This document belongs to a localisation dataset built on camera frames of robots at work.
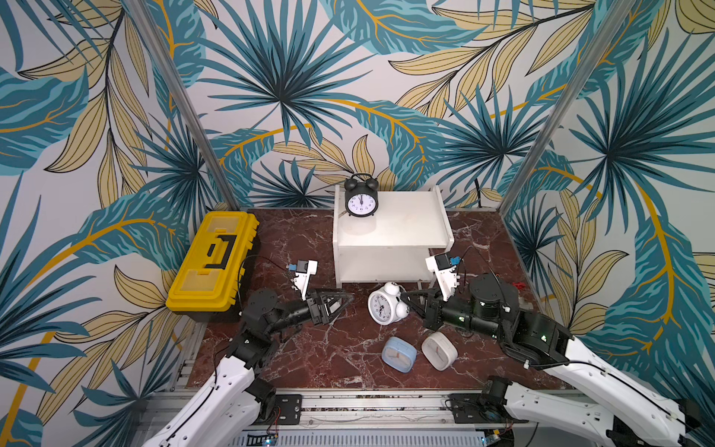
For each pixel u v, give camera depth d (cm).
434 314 52
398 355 78
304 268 62
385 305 63
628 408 40
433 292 55
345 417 73
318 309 59
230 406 49
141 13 67
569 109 87
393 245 69
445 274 54
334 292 70
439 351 77
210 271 80
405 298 60
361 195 69
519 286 93
